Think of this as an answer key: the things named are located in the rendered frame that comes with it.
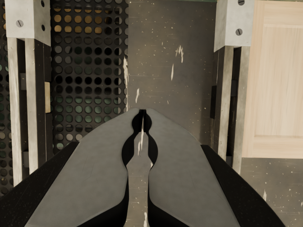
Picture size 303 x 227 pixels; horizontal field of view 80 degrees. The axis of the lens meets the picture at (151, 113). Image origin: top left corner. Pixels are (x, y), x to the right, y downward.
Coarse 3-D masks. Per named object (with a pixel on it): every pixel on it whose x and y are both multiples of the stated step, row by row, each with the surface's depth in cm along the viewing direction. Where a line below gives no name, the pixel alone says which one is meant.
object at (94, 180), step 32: (96, 128) 9; (128, 128) 9; (96, 160) 7; (128, 160) 9; (64, 192) 6; (96, 192) 6; (128, 192) 7; (32, 224) 5; (64, 224) 5; (96, 224) 6
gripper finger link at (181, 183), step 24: (144, 120) 11; (168, 120) 10; (168, 144) 8; (192, 144) 9; (168, 168) 7; (192, 168) 7; (168, 192) 6; (192, 192) 6; (216, 192) 6; (168, 216) 6; (192, 216) 6; (216, 216) 6
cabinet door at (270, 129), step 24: (264, 0) 46; (264, 24) 46; (288, 24) 47; (264, 48) 47; (288, 48) 47; (264, 72) 48; (288, 72) 48; (264, 96) 48; (288, 96) 49; (264, 120) 49; (288, 120) 49; (264, 144) 49; (288, 144) 50
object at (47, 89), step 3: (45, 84) 46; (48, 84) 47; (45, 87) 46; (48, 87) 47; (45, 90) 46; (48, 90) 47; (45, 93) 46; (48, 93) 47; (45, 96) 46; (48, 96) 47; (45, 99) 46; (48, 99) 47; (48, 102) 48; (48, 105) 48; (48, 108) 48; (48, 111) 48
